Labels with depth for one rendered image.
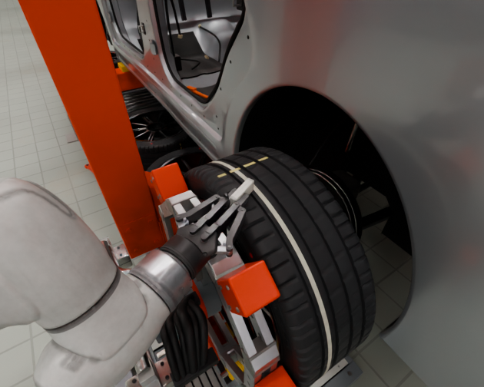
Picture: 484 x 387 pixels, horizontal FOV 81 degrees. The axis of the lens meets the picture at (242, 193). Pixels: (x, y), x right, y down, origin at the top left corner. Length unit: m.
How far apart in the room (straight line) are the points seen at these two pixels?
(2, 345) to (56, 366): 1.68
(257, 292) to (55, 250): 0.31
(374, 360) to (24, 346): 1.80
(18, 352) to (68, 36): 1.60
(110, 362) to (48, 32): 0.75
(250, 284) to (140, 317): 0.19
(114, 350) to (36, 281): 0.13
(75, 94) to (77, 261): 0.66
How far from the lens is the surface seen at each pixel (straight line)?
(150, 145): 2.13
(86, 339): 0.41
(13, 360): 2.03
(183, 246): 0.47
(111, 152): 1.04
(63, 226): 0.36
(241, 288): 0.50
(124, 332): 0.42
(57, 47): 0.92
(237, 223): 0.52
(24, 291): 0.37
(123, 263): 0.86
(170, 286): 0.44
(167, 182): 0.79
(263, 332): 0.63
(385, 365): 1.81
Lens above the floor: 1.59
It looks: 42 degrees down
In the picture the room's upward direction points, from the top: straight up
